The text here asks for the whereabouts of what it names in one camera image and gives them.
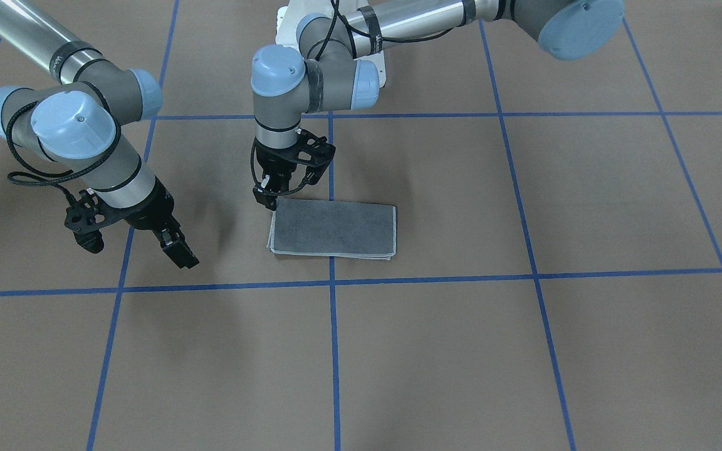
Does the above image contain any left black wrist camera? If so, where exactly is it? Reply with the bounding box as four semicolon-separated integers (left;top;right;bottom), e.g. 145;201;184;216
293;128;336;185

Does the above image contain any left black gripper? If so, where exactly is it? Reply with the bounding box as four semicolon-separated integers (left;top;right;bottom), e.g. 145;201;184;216
253;141;298;211

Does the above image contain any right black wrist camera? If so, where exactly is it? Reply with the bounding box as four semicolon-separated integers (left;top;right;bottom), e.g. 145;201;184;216
63;189;104;254

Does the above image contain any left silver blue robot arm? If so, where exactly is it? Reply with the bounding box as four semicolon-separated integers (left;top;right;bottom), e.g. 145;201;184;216
250;1;625;210

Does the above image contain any pink grey towel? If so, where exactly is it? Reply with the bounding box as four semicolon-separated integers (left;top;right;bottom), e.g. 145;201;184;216
267;198;397;260

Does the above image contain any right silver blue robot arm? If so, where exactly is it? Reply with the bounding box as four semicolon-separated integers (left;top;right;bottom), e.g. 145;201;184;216
0;1;198;269

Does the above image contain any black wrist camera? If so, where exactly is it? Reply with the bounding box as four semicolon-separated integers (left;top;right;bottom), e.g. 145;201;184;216
63;189;104;254
293;128;336;185

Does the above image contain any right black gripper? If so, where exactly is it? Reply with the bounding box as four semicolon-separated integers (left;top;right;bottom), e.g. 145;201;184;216
123;178;200;269

